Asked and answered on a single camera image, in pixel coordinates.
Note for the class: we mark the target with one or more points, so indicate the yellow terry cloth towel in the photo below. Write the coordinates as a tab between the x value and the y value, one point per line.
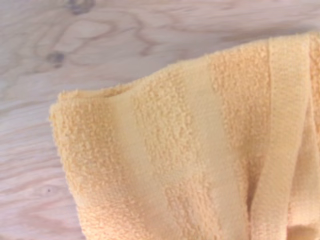
187	150

